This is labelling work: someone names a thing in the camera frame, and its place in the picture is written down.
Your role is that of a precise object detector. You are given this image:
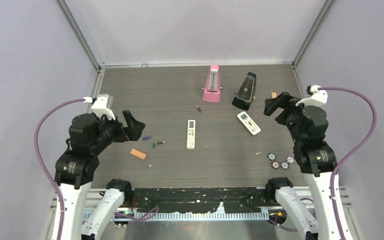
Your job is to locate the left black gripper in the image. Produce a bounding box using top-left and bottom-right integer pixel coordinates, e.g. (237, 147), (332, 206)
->
(91, 108), (145, 152)

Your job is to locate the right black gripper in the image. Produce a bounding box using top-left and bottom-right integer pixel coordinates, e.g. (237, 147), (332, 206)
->
(263, 90), (304, 143)

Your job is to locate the white remote control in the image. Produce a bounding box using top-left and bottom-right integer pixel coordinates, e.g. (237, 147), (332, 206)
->
(186, 119), (196, 150)
(237, 111), (261, 136)

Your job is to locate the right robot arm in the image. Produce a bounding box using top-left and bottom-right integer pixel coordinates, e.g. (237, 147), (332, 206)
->
(263, 90), (353, 240)

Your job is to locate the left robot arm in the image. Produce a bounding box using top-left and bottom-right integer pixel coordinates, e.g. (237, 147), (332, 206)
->
(52, 110), (146, 240)

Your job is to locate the orange block near left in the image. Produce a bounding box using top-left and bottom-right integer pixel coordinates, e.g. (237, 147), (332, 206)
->
(130, 148), (147, 160)

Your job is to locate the black metronome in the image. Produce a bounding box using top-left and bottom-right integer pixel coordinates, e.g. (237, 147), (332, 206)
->
(231, 72), (257, 111)

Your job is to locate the poker chip one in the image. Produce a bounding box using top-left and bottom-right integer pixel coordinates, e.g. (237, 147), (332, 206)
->
(267, 153), (277, 161)

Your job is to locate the poker chip four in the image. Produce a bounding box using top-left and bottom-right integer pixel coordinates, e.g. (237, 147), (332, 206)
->
(285, 156), (295, 165)

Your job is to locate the poker chip two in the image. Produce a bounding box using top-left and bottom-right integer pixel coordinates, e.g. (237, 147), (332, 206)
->
(270, 160), (281, 170)

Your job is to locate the poker chip three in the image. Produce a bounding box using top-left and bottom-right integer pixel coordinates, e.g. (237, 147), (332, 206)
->
(280, 161), (290, 170)

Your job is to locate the pink metronome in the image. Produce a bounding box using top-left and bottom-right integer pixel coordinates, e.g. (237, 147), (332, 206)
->
(202, 65), (222, 103)

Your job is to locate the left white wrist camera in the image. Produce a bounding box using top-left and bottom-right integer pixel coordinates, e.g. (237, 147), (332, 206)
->
(83, 94), (116, 120)

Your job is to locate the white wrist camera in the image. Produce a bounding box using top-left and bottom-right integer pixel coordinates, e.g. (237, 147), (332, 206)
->
(295, 85), (328, 107)
(83, 94), (116, 120)

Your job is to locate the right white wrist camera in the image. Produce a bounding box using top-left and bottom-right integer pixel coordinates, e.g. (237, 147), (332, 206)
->
(295, 85), (328, 107)

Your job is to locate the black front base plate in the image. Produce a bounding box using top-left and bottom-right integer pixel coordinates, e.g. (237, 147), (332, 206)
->
(125, 186), (281, 214)

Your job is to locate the white slotted cable duct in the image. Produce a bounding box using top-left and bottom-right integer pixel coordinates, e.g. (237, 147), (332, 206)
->
(82, 209), (270, 222)

